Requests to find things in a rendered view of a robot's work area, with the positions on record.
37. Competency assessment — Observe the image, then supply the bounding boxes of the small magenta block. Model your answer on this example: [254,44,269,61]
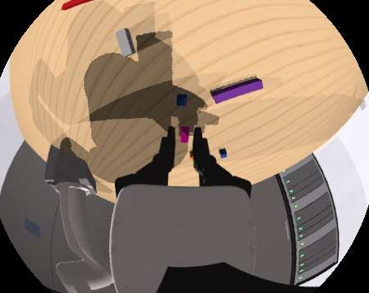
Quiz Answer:
[181,126,189,142]

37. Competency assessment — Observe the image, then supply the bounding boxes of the small blue block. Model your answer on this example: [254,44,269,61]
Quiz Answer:
[220,149,227,158]
[177,94,187,106]

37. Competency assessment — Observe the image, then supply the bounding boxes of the dark purple rod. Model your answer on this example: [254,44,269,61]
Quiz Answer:
[211,78,263,104]

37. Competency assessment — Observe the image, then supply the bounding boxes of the red rod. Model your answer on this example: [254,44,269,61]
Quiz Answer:
[61,0,94,10]

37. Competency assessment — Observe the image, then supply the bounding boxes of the grey rod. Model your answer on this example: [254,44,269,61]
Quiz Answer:
[116,28,136,57]

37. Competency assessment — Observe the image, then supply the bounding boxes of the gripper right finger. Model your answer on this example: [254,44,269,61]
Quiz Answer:
[192,127,252,198]

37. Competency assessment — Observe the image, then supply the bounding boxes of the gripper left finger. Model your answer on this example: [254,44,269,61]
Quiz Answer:
[115,126,175,197]

